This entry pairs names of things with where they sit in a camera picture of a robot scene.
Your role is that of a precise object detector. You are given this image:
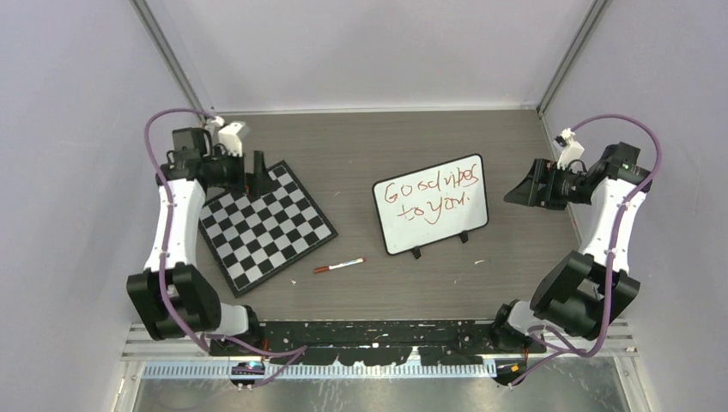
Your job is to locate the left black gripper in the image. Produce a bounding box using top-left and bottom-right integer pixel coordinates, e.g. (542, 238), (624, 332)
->
(209, 146), (277, 197)

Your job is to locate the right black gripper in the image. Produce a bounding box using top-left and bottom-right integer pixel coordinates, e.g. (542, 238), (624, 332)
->
(505, 158), (592, 211)

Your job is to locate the white whiteboard black frame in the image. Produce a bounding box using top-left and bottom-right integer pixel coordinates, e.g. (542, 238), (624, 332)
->
(372, 154), (490, 257)

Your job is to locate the red white marker pen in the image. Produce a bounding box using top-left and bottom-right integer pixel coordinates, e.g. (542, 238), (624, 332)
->
(312, 257), (366, 274)

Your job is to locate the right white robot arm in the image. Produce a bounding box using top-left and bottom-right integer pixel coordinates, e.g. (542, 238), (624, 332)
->
(489, 142), (650, 353)

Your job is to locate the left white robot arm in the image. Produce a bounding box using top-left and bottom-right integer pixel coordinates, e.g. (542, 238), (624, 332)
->
(126, 122), (274, 355)

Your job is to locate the black white chessboard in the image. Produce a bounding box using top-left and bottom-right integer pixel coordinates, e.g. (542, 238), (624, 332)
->
(199, 161), (338, 298)

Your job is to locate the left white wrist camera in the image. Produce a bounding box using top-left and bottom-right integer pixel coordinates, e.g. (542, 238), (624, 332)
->
(206, 117), (251, 157)

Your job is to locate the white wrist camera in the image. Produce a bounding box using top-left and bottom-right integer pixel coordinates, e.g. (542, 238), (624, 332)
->
(553, 128), (585, 170)
(206, 117), (251, 157)

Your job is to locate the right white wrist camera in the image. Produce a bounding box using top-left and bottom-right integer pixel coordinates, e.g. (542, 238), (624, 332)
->
(553, 128), (585, 170)

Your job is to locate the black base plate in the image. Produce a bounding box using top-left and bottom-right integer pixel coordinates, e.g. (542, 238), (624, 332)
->
(238, 319), (546, 367)

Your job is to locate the slotted cable duct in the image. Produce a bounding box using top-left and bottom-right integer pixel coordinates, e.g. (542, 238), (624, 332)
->
(142, 360), (497, 379)

